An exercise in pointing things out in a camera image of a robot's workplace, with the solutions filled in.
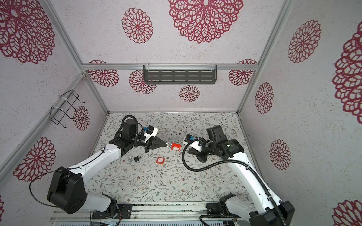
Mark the black wire wall basket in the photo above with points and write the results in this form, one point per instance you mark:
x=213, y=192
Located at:
x=59, y=112

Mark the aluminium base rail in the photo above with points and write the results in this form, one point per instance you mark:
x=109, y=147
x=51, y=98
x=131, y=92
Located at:
x=140, y=213

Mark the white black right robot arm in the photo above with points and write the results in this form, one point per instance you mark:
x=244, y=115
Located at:
x=246, y=175

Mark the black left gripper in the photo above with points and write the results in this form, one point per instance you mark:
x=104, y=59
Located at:
x=152, y=144

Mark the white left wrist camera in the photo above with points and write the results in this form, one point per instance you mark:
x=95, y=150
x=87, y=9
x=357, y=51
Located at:
x=150, y=132

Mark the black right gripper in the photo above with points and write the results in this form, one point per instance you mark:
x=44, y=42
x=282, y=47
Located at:
x=199, y=155

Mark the dark metal wall shelf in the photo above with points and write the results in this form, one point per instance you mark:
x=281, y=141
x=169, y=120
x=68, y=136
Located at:
x=180, y=75

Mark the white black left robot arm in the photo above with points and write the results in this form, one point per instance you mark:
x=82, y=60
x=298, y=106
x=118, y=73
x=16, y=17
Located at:
x=67, y=188

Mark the small black key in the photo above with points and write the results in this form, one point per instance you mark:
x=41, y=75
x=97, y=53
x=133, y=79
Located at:
x=135, y=159

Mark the red padlock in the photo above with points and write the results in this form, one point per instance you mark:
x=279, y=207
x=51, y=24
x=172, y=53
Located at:
x=175, y=146
x=159, y=160

